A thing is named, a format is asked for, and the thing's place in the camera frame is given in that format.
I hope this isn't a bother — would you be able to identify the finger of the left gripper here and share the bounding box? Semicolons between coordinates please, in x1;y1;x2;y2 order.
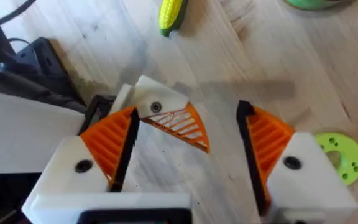
134;74;211;154
109;83;136;115

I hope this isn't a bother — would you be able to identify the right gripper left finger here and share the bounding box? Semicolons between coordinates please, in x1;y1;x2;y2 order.
42;105;141;194

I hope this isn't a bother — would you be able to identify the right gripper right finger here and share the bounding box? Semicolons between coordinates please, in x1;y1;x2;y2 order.
236;99;358;224

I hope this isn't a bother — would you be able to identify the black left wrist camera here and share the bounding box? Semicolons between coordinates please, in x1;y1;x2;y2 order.
0;37;71;78

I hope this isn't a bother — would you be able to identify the green toy tub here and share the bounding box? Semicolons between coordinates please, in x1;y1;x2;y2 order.
283;0;346;11

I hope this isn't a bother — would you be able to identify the green disc with holes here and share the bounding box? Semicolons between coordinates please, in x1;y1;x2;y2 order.
313;132;358;187

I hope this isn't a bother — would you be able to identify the black cable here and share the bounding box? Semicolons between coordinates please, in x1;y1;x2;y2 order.
0;0;37;26

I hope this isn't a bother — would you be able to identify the yellow toy corn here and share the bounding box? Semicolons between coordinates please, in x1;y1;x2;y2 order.
158;0;189;39

